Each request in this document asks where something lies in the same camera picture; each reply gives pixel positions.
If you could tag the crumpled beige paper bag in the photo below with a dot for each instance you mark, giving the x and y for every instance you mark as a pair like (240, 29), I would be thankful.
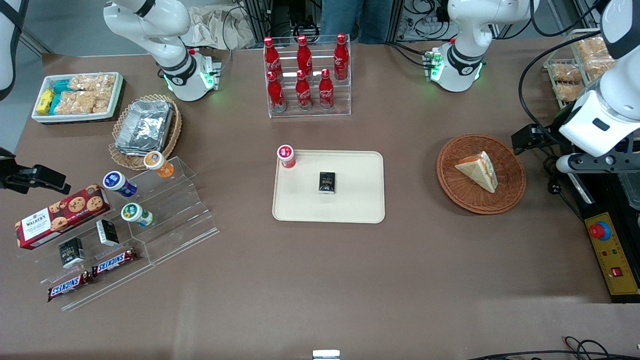
(220, 27)

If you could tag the Snickers chocolate bar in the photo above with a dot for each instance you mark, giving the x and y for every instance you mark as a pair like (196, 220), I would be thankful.
(115, 262)
(70, 286)

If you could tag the orange capped gum bottle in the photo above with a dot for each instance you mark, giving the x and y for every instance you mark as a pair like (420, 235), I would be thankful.
(157, 162)

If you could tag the light oval wicker basket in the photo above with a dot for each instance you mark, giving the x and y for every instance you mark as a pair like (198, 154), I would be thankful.
(172, 135)

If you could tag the teal snack packet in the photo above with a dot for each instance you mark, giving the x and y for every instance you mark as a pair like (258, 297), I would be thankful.
(55, 103)
(61, 86)

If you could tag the clear acrylic tiered stand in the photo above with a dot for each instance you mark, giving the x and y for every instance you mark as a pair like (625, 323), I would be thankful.
(175, 220)

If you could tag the brown round wicker basket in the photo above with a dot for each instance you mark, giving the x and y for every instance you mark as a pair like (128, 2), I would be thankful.
(460, 195)

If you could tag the clear bread pack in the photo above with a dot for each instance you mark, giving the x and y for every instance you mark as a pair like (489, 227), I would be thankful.
(595, 52)
(567, 91)
(566, 73)

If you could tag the red emergency stop button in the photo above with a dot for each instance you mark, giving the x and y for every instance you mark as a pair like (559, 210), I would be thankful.
(599, 230)

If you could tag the red tartan cookie box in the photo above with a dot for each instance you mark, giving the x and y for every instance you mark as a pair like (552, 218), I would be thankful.
(60, 217)

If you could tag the clear acrylic bottle rack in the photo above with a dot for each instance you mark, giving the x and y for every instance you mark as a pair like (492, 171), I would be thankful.
(340, 97)

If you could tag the red capped gum bottle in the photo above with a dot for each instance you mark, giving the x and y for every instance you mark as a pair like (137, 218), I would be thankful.
(286, 155)

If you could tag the black tissue pack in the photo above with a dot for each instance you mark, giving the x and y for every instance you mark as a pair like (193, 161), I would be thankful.
(107, 232)
(71, 252)

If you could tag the white rectangular snack bin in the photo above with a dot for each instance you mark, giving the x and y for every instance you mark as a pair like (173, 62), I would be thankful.
(116, 95)

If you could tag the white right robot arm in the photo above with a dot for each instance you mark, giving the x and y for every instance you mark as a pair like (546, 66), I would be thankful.
(150, 25)

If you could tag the red cola bottle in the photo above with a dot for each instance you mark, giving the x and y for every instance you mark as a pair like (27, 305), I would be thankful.
(341, 57)
(303, 92)
(276, 95)
(326, 92)
(272, 57)
(304, 55)

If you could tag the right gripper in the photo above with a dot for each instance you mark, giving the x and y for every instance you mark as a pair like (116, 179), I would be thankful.
(9, 174)

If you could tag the beige plastic tray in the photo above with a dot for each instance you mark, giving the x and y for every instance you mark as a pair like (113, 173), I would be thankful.
(360, 195)

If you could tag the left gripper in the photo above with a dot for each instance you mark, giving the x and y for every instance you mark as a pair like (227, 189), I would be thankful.
(554, 133)

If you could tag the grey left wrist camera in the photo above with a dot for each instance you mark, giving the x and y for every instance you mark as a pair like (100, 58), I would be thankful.
(595, 163)

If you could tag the small black box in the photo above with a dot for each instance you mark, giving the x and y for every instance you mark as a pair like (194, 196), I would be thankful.
(327, 182)

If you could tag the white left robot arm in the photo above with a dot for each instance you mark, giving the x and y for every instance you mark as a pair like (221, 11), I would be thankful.
(462, 30)

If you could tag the clear rice cracker pack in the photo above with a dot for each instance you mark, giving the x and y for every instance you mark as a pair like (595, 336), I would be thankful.
(75, 102)
(87, 82)
(105, 92)

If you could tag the yellow control box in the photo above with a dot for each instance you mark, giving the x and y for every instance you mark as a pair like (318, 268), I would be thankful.
(612, 260)

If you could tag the green capped gum bottle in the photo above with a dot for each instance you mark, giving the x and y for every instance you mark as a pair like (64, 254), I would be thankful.
(134, 214)

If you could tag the triangular wrapped sandwich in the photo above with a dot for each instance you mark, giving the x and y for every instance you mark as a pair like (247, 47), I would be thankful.
(479, 170)

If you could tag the blue-violet capped gum bottle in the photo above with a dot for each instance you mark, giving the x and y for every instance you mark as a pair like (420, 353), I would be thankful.
(117, 182)

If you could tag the person legs in jeans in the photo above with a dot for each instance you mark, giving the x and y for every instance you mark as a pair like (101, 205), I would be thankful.
(355, 20)

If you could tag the small white device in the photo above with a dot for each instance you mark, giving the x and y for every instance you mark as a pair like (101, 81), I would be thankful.
(326, 355)

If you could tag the stack of foil trays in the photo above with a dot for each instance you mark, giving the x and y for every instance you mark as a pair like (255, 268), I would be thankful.
(145, 127)

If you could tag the clear plastic container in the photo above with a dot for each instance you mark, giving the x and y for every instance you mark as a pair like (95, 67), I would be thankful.
(631, 190)

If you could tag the yellow snack packet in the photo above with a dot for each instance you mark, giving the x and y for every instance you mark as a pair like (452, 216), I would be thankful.
(45, 101)

